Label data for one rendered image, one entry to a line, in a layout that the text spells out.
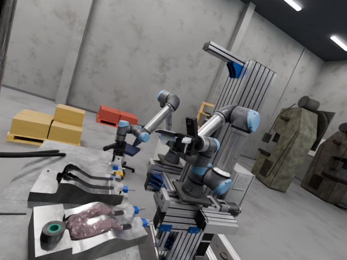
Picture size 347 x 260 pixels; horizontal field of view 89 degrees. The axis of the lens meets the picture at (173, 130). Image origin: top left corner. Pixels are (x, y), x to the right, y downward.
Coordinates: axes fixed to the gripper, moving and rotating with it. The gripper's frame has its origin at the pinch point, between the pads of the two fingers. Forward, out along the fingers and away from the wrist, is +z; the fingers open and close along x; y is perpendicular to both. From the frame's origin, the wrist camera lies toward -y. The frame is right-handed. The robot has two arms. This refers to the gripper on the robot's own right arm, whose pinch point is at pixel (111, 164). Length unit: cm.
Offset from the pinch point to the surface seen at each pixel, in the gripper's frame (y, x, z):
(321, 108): 964, 512, -259
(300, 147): 537, 250, -43
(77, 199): -15.5, -30.2, 13.4
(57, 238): -16, -68, 7
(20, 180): -50, -16, 12
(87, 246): -4, -66, 14
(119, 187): 7.0, -24.1, 6.3
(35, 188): -37.8, -29.8, 8.4
